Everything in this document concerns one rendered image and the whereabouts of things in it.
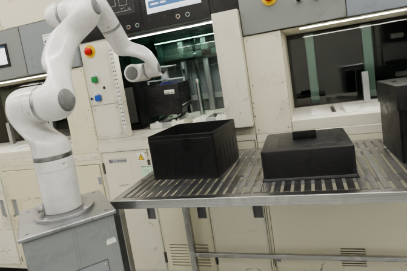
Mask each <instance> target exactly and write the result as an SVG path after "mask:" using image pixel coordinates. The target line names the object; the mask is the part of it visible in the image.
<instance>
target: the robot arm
mask: <svg viewBox="0 0 407 271"><path fill-rule="evenodd" d="M44 18H45V21H46V23H47V24H48V25H49V26H50V27H52V28H55V29H54V30H53V31H52V32H51V33H50V35H49V37H48V38H47V41H46V43H45V46H44V49H43V52H42V58H41V65H42V68H43V69H44V71H45V72H46V73H47V78H46V81H45V82H44V83H43V84H42V85H35V86H32V87H25V88H20V89H18V90H15V91H14V92H12V93H11V94H10V95H9V96H8V97H7V99H6V102H5V113H6V116H7V118H8V121H9V122H10V123H11V125H12V126H13V127H14V129H15V130H16V131H17V132H18V133H19V134H20V135H21V136H22V137H23V138H24V140H25V141H26V142H27V143H28V145H29V147H30V150H31V155H32V158H33V163H34V166H35V171H36V177H37V180H38V185H39V190H40V193H41V198H42V204H41V205H39V206H38V205H37V208H38V211H37V213H35V214H34V216H33V219H34V222H35V223H39V224H50V223H57V222H61V221H65V220H69V219H71V218H74V217H77V216H79V215H81V214H83V213H85V212H87V211H89V210H90V209H91V208H92V207H93V206H94V200H93V199H92V198H89V197H82V195H81V190H80V186H79V181H78V175H77V172H76V166H75V163H74V157H73V152H72V148H71V144H70V141H69V139H68V137H67V136H65V135H63V134H62V133H60V132H58V131H57V130H55V129H54V128H53V127H52V126H51V125H50V124H49V123H48V122H52V121H57V120H62V119H65V118H67V117H68V116H69V115H70V114H71V113H72V112H73V111H74V109H75V106H76V93H75V90H74V86H73V81H72V76H71V68H72V63H73V59H74V56H75V53H76V50H77V48H78V46H79V44H80V43H81V42H82V41H83V40H84V38H85V37H86V36H87V35H88V34H89V33H90V32H91V31H92V30H93V29H94V28H95V26H96V25H97V26H98V28H99V29H100V31H101V33H102V34H103V35H104V37H105V38H106V40H107V42H108V43H109V45H110V47H111V48H112V49H113V51H114V52H115V53H116V54H117V55H118V56H131V57H136V58H139V59H141V60H142V61H144V62H145V63H143V64H130V65H128V66H127V67H126V68H125V71H124V75H125V78H126V79H127V80H128V81H130V82H140V81H146V80H150V79H151V78H152V77H158V76H161V75H162V74H165V72H166V70H167V69H164V68H161V67H160V65H159V63H158V61H157V59H156V57H155V56H154V54H153V53H152V52H151V51H150V50H149V49H148V48H147V47H145V46H143V45H140V44H137V43H134V42H132V41H130V40H129V38H128V36H127V34H126V33H125V31H124V29H123V28H122V26H121V24H120V22H119V21H118V19H117V17H116V15H115V13H114V12H113V10H112V9H111V7H110V5H109V3H108V2H107V1H106V0H62V1H58V2H54V3H52V4H50V5H49V6H48V7H47V8H46V9H45V12H44Z"/></svg>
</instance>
